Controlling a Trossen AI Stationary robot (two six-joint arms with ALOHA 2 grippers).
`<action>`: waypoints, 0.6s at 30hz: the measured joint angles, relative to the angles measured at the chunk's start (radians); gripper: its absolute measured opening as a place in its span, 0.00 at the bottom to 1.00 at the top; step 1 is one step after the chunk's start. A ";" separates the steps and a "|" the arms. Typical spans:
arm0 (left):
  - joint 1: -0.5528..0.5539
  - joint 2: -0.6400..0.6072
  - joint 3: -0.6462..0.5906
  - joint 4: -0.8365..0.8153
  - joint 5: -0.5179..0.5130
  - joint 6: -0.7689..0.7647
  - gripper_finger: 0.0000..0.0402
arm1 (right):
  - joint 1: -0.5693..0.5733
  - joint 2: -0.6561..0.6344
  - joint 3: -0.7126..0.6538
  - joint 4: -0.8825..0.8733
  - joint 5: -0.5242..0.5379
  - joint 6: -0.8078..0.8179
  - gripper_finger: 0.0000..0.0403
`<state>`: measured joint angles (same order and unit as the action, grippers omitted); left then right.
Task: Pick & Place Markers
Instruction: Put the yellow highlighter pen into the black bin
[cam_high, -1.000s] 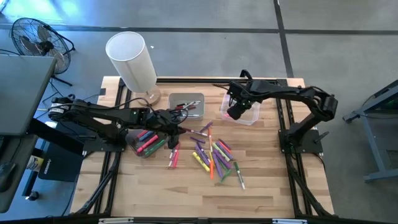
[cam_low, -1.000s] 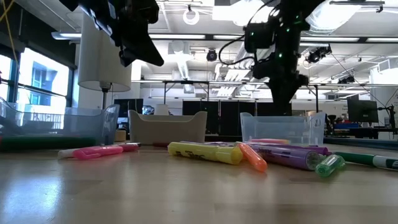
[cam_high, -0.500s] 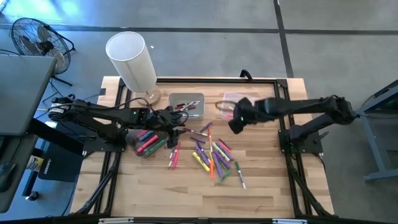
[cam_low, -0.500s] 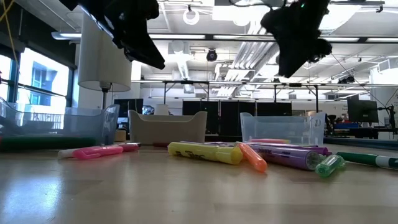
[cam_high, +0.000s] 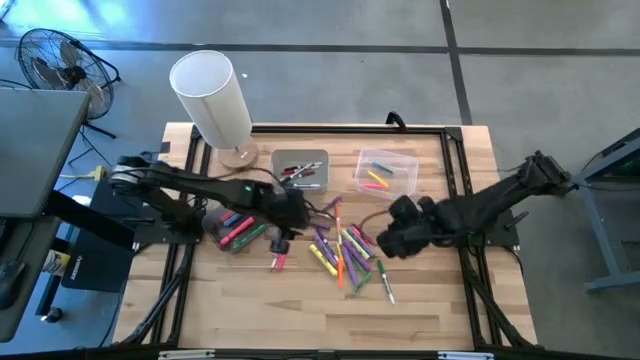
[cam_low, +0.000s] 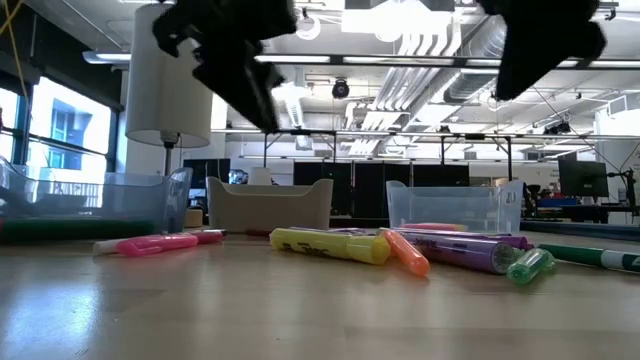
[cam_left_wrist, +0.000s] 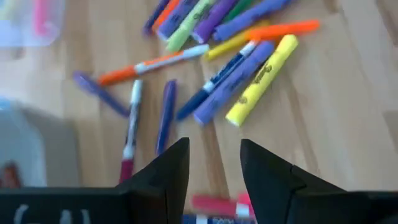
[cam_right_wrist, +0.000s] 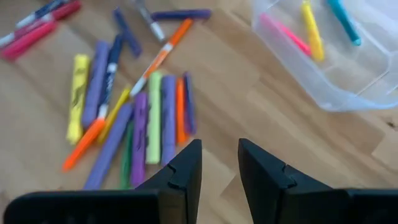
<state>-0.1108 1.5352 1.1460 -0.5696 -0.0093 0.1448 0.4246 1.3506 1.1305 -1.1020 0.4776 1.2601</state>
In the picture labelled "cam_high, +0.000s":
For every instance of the black hook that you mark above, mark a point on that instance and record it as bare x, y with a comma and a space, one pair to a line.
396, 120

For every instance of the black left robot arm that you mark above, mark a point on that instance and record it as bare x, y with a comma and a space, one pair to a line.
210, 187

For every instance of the orange thin highlighter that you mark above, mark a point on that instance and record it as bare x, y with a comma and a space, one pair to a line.
340, 275

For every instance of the black floor fan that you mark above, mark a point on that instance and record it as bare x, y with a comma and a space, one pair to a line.
65, 75

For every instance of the yellow thin highlighter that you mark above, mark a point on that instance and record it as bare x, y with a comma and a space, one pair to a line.
378, 179
339, 251

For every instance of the grey metal stand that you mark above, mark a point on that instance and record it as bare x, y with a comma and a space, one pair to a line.
600, 235

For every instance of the white label strip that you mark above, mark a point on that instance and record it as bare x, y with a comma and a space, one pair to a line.
187, 354
465, 356

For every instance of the black computer tower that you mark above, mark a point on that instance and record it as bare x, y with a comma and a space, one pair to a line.
95, 270

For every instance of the clear plastic bin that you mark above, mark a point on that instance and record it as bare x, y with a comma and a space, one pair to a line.
400, 160

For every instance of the blue fat marker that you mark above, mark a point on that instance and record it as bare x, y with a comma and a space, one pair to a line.
233, 220

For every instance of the grey opaque bin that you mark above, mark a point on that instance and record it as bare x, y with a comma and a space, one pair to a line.
300, 154

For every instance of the yellow power strip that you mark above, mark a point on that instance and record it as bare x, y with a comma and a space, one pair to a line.
99, 173

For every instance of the green thin highlighter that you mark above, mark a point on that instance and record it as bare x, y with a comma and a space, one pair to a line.
363, 283

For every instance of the red-orange thin highlighter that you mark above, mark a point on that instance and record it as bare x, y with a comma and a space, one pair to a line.
361, 235

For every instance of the light green fat highlighter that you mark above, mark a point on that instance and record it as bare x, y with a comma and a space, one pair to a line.
354, 244

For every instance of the yellow fat highlighter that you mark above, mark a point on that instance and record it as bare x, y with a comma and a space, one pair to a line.
323, 260

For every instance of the green fat marker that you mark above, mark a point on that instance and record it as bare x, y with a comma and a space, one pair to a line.
250, 238

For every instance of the black caster wheel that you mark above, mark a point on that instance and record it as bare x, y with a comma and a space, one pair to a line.
52, 315

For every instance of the pink thin highlighter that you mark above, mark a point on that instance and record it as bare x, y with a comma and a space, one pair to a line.
372, 186

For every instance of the short purple marker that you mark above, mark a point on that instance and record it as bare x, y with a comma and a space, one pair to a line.
332, 203

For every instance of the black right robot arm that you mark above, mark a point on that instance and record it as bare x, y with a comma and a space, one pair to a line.
500, 195

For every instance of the white cylindrical table lamp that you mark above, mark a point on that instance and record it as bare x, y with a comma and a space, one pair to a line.
210, 95

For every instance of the thin purple marker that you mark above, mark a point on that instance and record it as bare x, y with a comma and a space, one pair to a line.
322, 226

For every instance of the black desk beam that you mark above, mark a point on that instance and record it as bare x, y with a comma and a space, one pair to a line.
85, 217

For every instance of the black dry-erase marker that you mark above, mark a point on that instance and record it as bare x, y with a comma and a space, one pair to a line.
306, 185
305, 165

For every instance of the grey desk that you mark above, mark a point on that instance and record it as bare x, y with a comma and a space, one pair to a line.
35, 150

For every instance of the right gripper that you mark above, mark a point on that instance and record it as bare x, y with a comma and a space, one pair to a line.
420, 217

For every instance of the black aluminium table frame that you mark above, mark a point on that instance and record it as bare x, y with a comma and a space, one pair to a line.
350, 129

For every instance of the smoky transparent bin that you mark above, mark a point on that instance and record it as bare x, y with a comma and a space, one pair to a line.
212, 235

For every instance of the red dry-erase marker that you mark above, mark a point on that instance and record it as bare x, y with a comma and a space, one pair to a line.
300, 174
280, 261

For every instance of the yellow white packet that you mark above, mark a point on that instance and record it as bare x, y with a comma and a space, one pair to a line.
56, 262

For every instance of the blue thin highlighter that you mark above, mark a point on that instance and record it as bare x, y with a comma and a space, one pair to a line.
383, 167

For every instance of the orange dry-erase marker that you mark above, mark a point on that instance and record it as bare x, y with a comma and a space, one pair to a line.
337, 225

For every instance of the purple thin highlighter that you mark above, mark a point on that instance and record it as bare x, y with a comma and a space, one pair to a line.
364, 264

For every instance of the pink fat highlighter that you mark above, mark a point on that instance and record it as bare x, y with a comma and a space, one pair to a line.
237, 231

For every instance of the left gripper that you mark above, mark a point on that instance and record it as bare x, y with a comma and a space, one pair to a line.
287, 212

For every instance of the red fat marker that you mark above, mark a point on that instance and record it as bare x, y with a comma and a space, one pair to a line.
226, 216

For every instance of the green dry-erase marker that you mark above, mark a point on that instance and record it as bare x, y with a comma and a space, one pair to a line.
385, 280

